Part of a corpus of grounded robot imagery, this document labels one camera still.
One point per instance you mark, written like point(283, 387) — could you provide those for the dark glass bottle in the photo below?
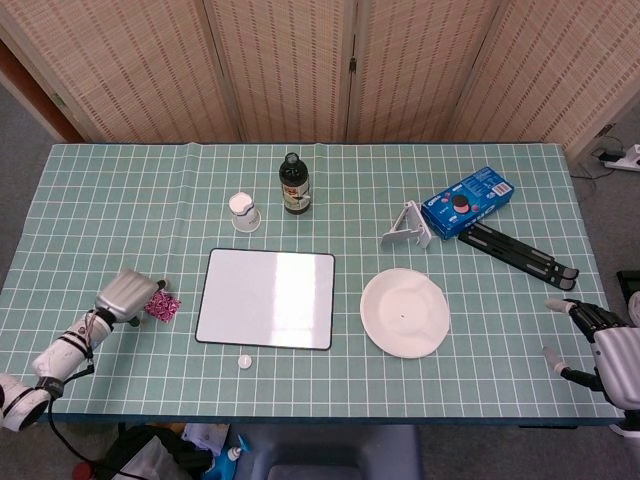
point(296, 190)

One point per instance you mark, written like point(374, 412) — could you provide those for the blue Oreo box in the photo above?
point(467, 202)

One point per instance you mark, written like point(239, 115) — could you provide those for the white paper cup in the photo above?
point(245, 212)

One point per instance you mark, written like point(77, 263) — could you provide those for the white paper plate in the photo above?
point(405, 315)

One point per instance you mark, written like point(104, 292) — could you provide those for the black bag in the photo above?
point(172, 450)

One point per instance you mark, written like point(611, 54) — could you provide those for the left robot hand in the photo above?
point(122, 295)

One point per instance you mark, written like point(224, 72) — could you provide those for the green grid tablecloth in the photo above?
point(125, 225)

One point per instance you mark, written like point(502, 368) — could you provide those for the black box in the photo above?
point(630, 284)

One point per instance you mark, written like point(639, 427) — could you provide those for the white board with black frame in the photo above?
point(265, 300)

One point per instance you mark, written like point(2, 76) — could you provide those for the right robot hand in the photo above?
point(617, 362)

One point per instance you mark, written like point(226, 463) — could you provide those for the blue white spray bottle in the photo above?
point(227, 457)

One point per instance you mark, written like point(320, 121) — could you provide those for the red round object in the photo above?
point(84, 471)

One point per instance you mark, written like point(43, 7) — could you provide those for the bamboo folding screen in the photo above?
point(290, 70)

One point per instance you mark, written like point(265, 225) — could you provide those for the blue chair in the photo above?
point(340, 450)

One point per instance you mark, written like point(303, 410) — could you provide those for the small white round cap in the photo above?
point(245, 361)

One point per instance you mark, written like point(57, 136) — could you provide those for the white power strip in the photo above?
point(627, 159)

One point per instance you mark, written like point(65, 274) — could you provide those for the white phone stand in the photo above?
point(420, 232)

